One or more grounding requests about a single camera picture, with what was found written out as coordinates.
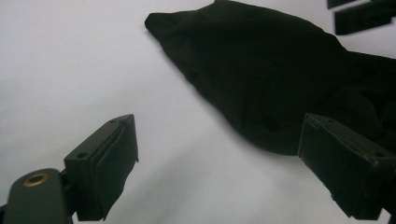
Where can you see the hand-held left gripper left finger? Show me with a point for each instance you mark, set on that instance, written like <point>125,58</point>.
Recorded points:
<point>99,168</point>

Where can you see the black pants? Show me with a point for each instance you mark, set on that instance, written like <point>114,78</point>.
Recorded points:
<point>264,62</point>

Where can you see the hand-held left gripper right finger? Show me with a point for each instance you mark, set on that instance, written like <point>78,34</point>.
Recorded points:
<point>348,168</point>

